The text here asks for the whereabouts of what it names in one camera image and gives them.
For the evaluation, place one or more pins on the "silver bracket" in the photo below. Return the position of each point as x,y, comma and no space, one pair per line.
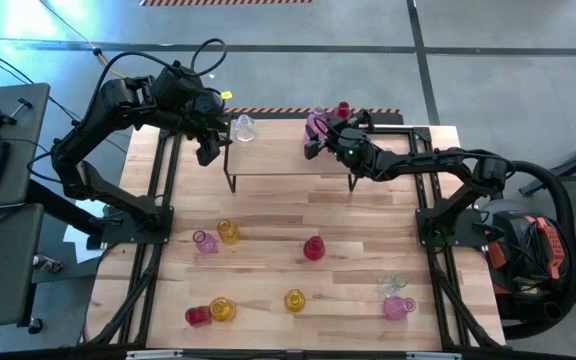
433,356
154,355

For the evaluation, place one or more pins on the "black orange vacuum unit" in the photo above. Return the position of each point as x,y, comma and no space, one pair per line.
518,235

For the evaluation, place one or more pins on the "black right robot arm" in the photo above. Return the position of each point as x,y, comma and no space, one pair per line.
443,160

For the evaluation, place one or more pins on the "purple long-neck textured vase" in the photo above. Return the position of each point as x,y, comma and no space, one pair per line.
394,308

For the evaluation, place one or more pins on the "red flared-neck vase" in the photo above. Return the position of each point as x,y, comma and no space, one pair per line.
314,249

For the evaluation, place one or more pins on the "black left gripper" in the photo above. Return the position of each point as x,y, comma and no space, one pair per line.
210,126

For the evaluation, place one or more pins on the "black aluminium rig frame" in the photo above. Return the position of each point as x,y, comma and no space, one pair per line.
143,280

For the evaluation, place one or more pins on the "yellow flared-neck vase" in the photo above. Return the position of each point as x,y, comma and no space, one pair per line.
228,232

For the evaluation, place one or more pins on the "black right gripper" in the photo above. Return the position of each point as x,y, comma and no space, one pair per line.
343,141

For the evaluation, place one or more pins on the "black bracket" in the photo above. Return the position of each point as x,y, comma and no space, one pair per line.
366,118

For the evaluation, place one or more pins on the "grey side desk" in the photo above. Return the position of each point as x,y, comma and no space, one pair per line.
8,290
28,150

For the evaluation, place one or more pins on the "clear tall flared vase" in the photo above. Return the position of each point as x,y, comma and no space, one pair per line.
390,286

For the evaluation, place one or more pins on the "purple wavy flared vase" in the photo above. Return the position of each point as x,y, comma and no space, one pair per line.
206,243

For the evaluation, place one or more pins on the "clear squat round vase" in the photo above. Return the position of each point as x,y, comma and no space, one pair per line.
244,131

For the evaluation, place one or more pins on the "yellow squat vase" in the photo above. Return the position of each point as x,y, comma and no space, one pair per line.
223,310

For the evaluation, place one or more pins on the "wooden shelf black metal legs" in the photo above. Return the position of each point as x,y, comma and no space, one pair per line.
278,155

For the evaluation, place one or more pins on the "purple ribbed bottle vase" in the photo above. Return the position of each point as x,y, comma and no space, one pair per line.
313,127

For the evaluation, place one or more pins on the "small dark bottle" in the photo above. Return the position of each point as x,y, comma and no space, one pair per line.
48,263

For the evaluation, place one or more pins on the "red tall ribbed bottle vase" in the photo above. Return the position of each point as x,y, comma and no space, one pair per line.
342,110

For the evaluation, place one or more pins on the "yellow ribbed bottle vase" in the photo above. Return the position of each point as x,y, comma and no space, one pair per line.
294,301

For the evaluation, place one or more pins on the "red squat vase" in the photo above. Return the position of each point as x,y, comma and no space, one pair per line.
197,317

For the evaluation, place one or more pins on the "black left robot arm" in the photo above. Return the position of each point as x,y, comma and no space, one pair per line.
88,120

